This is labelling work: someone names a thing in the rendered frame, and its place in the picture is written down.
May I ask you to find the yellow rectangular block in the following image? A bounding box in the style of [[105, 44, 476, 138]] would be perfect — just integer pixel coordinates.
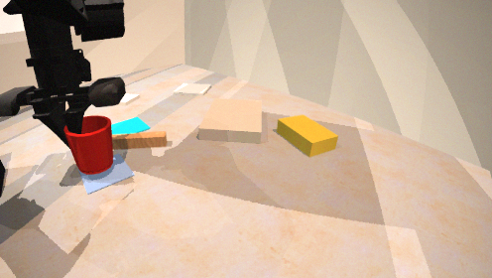
[[277, 115, 338, 157]]

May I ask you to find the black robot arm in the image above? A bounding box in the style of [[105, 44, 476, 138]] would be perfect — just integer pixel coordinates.
[[3, 0, 125, 82]]

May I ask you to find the red cup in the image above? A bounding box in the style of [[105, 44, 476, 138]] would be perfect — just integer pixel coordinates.
[[64, 115, 113, 175]]

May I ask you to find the wooden flat bar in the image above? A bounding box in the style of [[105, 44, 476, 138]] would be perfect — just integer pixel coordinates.
[[112, 131, 167, 150]]

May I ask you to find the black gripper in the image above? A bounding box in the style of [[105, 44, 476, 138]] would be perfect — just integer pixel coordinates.
[[0, 44, 126, 149]]

